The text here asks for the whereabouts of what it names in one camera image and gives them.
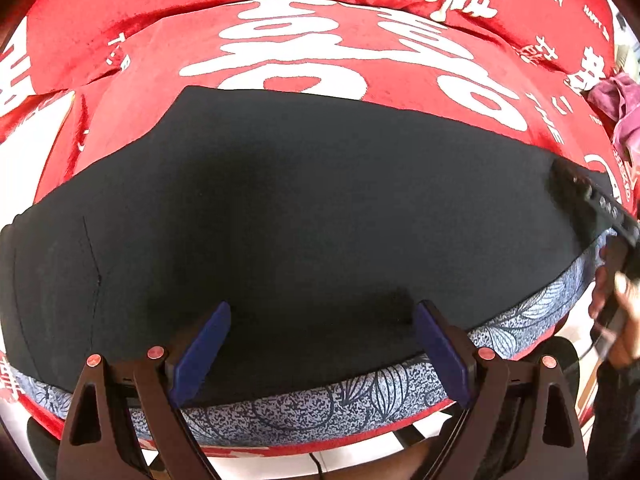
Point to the person's right hand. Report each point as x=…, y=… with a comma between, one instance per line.
x=627, y=345

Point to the pink cloth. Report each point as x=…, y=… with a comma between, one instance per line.
x=620, y=105

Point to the blue-grey patterned cloth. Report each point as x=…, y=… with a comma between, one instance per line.
x=300, y=412

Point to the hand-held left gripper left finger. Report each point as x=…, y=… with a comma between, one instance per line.
x=200, y=355

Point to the red printed blanket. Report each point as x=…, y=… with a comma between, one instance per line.
x=320, y=45

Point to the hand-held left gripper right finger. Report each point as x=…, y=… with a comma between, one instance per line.
x=442, y=355

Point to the person's right forearm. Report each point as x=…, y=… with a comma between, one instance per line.
x=617, y=420

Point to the black pants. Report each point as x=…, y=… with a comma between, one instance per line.
x=300, y=220

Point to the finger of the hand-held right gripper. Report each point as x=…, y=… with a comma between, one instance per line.
x=580, y=190

